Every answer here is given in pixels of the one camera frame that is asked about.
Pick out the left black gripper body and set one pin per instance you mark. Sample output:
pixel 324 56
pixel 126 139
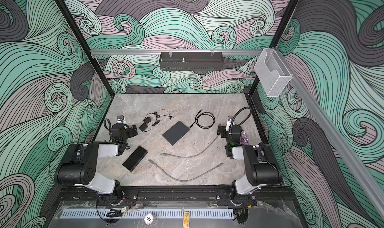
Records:
pixel 130 130

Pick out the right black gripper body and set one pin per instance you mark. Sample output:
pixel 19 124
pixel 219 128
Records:
pixel 222 130

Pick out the black network switch box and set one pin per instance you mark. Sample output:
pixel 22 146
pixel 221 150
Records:
pixel 135 158

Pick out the dark grey box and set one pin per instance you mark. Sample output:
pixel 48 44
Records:
pixel 175 133

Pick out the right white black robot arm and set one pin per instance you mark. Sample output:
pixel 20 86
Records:
pixel 259 171

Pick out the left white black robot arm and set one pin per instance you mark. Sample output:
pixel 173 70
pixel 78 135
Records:
pixel 78 166

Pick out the glitter purple microphone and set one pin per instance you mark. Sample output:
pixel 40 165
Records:
pixel 245 137

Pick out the round white sticker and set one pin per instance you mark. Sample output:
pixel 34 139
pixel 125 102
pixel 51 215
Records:
pixel 149 219

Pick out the yellow label tag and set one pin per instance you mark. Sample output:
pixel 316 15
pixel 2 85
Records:
pixel 186 219

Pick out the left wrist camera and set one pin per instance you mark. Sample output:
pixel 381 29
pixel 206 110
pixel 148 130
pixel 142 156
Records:
pixel 121 119

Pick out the clear acrylic wall holder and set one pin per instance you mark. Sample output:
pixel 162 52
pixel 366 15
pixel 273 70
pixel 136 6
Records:
pixel 273 72

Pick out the black perforated wall tray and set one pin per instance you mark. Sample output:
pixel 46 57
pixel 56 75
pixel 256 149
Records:
pixel 191 61

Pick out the white slotted cable duct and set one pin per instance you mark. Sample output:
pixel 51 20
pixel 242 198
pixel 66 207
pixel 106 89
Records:
pixel 157 213

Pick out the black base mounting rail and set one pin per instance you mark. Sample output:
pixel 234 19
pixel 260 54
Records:
pixel 221 195

